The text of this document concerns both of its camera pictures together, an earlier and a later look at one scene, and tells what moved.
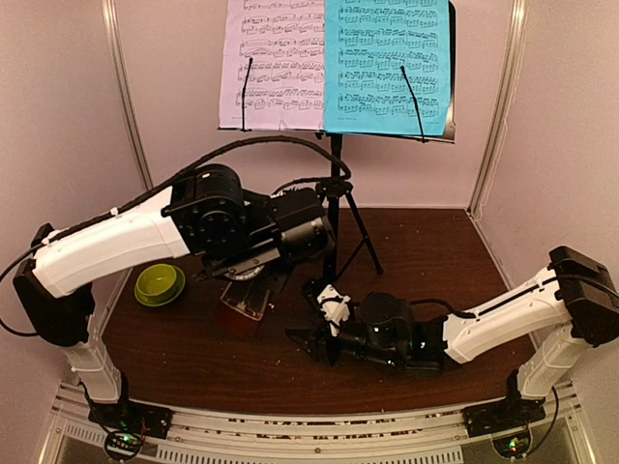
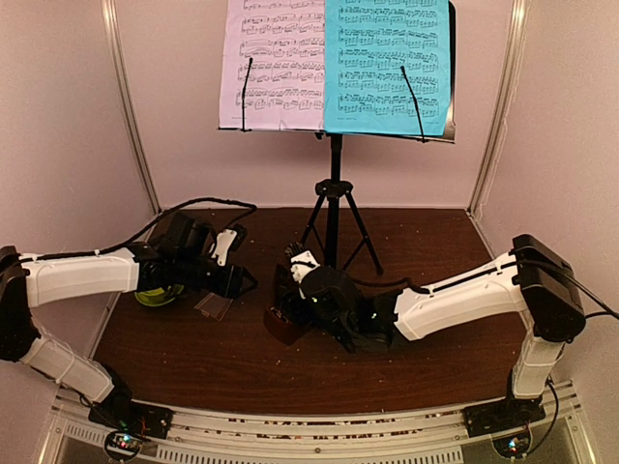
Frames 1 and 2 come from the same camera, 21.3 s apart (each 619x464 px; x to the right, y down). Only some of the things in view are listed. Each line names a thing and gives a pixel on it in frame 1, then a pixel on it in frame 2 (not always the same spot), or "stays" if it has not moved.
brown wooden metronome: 242,310 to 279,323
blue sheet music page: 366,44 stays
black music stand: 338,190 stays
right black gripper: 318,343 to 292,307
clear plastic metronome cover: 250,300 to 214,305
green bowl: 160,284 stays
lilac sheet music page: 285,40 stays
